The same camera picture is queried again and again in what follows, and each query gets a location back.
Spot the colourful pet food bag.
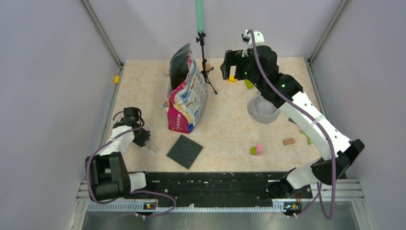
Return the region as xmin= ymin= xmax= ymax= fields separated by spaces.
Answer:
xmin=164 ymin=43 xmax=206 ymax=134

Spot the clear plastic scoop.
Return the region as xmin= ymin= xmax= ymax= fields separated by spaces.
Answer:
xmin=146 ymin=142 xmax=160 ymax=154

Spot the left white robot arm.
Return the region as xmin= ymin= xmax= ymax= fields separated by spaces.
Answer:
xmin=85 ymin=107 xmax=154 ymax=204

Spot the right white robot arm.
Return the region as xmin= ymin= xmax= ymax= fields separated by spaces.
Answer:
xmin=220 ymin=30 xmax=365 ymax=197

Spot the grey double pet bowl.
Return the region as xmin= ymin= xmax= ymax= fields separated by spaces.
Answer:
xmin=247 ymin=94 xmax=280 ymax=124

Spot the long green toy brick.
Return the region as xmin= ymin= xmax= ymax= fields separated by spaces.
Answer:
xmin=244 ymin=80 xmax=254 ymax=90

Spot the yellow toy brick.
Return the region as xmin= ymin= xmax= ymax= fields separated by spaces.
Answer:
xmin=227 ymin=75 xmax=237 ymax=83

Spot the black tripod with green pole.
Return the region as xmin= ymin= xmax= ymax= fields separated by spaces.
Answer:
xmin=195 ymin=0 xmax=218 ymax=95

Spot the black square mat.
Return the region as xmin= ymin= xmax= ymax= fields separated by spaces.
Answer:
xmin=166 ymin=135 xmax=203 ymax=169

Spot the green and pink brick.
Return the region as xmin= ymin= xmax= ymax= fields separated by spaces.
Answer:
xmin=250 ymin=144 xmax=263 ymax=156

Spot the small wooden block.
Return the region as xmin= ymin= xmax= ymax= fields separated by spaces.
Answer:
xmin=282 ymin=138 xmax=295 ymax=146

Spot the green curved toy piece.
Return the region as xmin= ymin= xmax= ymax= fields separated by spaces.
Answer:
xmin=299 ymin=130 xmax=313 ymax=145

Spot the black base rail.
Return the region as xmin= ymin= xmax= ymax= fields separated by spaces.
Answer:
xmin=144 ymin=172 xmax=315 ymax=207

